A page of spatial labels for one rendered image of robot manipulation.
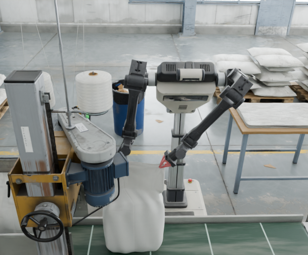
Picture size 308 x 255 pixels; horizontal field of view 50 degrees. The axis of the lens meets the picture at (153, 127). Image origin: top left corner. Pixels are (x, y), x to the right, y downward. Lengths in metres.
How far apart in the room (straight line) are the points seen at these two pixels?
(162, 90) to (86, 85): 0.76
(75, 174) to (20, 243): 0.77
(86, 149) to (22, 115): 0.31
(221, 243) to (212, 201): 0.95
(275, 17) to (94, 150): 9.31
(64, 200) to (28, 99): 0.50
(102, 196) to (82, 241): 0.92
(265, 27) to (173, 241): 8.60
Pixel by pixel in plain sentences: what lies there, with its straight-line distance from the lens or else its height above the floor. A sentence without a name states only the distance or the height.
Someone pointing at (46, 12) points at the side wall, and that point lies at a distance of 10.08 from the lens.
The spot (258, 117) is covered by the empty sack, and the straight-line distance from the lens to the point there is 3.29.
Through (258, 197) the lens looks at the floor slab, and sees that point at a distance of 3.54.
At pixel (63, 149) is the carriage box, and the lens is 1.64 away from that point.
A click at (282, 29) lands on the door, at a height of 0.17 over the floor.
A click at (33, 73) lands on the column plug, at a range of 1.37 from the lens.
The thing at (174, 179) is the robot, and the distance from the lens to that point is 2.72.
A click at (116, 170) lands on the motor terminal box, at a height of 1.27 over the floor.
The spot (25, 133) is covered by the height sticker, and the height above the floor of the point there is 1.54.
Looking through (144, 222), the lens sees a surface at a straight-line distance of 2.15.
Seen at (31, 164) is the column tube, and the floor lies 1.39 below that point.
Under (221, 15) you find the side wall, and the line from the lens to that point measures 10.02.
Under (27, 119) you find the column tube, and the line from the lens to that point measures 1.36.
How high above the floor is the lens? 2.20
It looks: 29 degrees down
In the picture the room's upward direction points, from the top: 1 degrees clockwise
